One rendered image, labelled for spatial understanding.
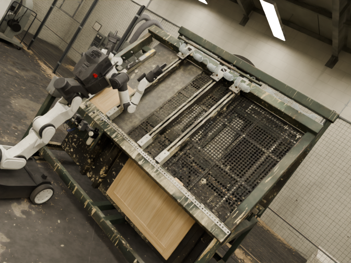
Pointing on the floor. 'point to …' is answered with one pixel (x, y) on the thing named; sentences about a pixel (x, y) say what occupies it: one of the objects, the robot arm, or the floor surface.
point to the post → (42, 111)
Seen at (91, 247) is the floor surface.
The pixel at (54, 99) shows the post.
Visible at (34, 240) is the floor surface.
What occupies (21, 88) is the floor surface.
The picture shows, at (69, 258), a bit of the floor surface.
